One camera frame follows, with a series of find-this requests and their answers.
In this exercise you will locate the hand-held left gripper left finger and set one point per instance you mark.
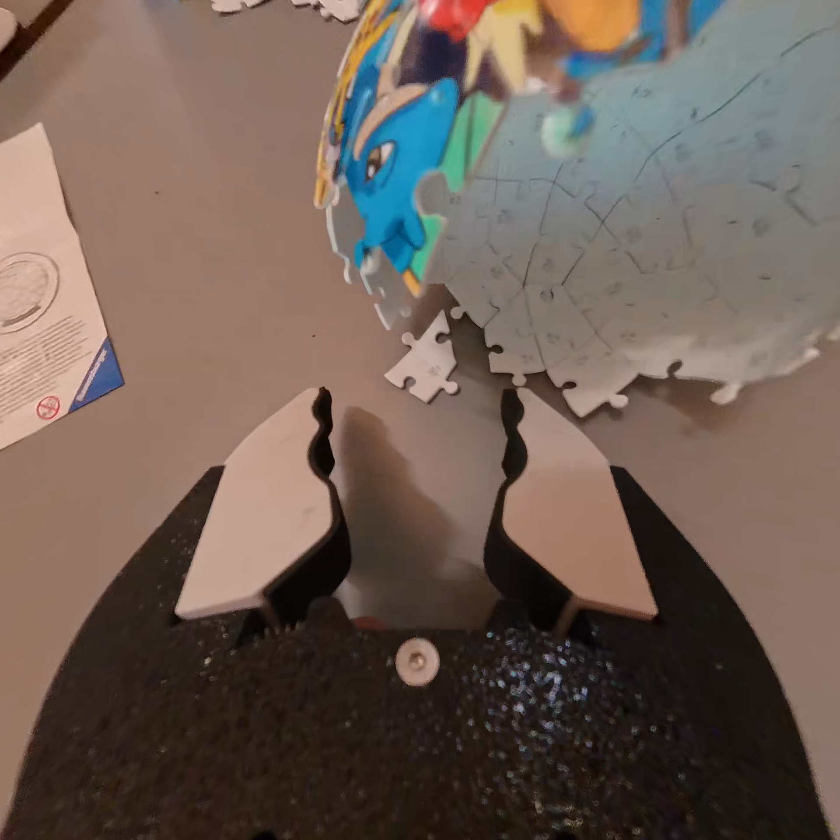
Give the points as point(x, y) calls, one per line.
point(262, 525)

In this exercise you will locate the colourful puzzle ball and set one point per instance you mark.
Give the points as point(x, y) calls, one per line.
point(623, 229)

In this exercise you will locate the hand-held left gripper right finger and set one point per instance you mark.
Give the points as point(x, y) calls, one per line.
point(571, 525)

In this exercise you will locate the pile of white puzzle pieces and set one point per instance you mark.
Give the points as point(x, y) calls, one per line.
point(328, 8)

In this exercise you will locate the puzzle instruction leaflet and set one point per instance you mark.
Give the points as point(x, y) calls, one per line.
point(39, 262)

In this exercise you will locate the white puzzle piece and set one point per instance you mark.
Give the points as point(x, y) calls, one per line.
point(426, 367)

